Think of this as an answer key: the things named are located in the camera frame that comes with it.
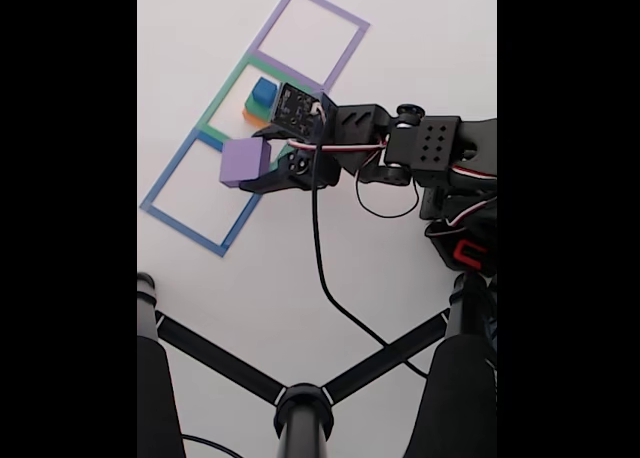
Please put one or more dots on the green cube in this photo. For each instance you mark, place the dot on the green cube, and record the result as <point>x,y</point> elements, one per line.
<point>257,109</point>

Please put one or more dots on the orange block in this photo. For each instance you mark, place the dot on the orange block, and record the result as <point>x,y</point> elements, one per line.
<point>252,120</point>

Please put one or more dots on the small blue cube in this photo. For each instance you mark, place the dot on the small blue cube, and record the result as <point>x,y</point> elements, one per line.
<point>262,90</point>

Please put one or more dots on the purple block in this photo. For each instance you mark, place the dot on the purple block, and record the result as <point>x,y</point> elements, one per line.
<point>242,160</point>

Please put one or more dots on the blue square frame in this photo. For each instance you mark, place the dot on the blue square frame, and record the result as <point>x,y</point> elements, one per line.
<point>173,170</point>

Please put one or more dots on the purple square frame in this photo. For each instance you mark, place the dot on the purple square frame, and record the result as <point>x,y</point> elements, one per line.
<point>345,55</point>

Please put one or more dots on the red table clamp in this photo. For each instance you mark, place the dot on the red table clamp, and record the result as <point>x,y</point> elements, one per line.
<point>459,252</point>

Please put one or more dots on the green square frame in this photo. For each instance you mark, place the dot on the green square frame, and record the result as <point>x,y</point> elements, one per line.
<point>226,93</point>

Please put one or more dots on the black camera tripod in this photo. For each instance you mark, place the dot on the black camera tripod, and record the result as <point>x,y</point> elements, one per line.
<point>302,418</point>

